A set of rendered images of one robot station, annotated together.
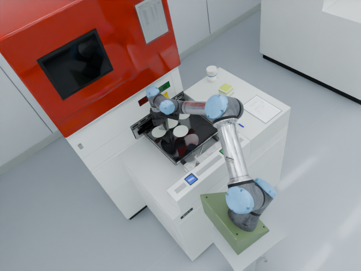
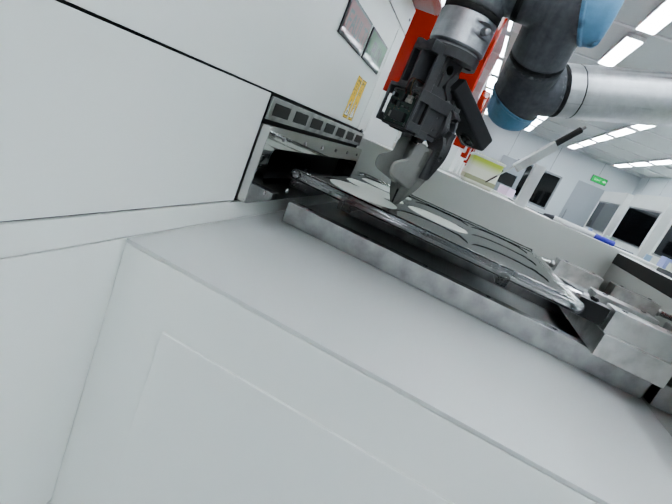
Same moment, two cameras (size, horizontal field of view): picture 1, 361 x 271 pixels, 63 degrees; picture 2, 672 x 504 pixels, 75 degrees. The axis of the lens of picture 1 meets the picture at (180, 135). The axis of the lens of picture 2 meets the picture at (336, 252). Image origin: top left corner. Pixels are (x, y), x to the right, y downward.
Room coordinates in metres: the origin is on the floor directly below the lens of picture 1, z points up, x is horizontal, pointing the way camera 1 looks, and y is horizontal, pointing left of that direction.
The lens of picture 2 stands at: (0.94, 0.61, 0.98)
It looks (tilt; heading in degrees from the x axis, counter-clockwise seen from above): 15 degrees down; 308
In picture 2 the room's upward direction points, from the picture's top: 24 degrees clockwise
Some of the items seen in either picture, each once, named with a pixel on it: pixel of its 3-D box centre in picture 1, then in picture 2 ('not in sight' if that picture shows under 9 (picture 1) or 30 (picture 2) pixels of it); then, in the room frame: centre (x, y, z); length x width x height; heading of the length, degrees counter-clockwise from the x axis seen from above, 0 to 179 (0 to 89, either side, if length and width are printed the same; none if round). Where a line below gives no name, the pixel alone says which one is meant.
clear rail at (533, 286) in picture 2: (158, 147); (427, 236); (1.18, 0.15, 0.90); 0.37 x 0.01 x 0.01; 27
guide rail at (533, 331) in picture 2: not in sight; (451, 290); (1.16, 0.07, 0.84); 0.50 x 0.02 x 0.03; 27
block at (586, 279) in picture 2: not in sight; (576, 274); (1.11, -0.29, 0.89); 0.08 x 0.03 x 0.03; 27
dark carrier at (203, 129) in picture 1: (180, 131); (436, 220); (1.27, -0.01, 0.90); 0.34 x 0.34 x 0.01; 27
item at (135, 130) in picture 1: (160, 116); (315, 167); (1.45, 0.10, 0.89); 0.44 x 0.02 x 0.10; 117
